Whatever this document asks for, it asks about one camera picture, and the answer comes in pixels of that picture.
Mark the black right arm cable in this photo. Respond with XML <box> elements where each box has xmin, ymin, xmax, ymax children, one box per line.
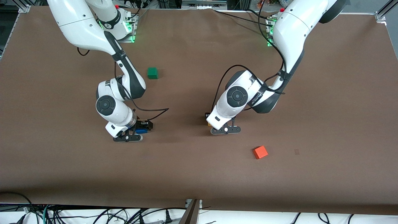
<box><xmin>77</xmin><ymin>47</ymin><xmax>170</xmax><ymax>122</ymax></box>

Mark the orange cube block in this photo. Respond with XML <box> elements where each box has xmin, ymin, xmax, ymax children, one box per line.
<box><xmin>252</xmin><ymin>146</ymin><xmax>268</xmax><ymax>160</ymax></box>

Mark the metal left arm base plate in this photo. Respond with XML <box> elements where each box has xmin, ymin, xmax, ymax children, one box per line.
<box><xmin>266</xmin><ymin>15</ymin><xmax>281</xmax><ymax>48</ymax></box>

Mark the brown table post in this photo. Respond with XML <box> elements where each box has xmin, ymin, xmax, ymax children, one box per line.
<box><xmin>179</xmin><ymin>199</ymin><xmax>202</xmax><ymax>224</ymax></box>

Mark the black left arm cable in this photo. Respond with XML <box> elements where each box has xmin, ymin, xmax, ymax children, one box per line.
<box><xmin>211</xmin><ymin>0</ymin><xmax>287</xmax><ymax>112</ymax></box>

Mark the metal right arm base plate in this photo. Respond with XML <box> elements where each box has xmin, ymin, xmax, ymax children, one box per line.
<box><xmin>116</xmin><ymin>9</ymin><xmax>139</xmax><ymax>43</ymax></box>

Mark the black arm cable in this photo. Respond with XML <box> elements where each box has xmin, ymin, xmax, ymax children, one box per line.
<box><xmin>211</xmin><ymin>0</ymin><xmax>287</xmax><ymax>112</ymax></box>
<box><xmin>77</xmin><ymin>47</ymin><xmax>170</xmax><ymax>122</ymax></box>

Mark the grey metal rail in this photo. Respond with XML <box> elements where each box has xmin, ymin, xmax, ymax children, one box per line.
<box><xmin>182</xmin><ymin>0</ymin><xmax>228</xmax><ymax>10</ymax></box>

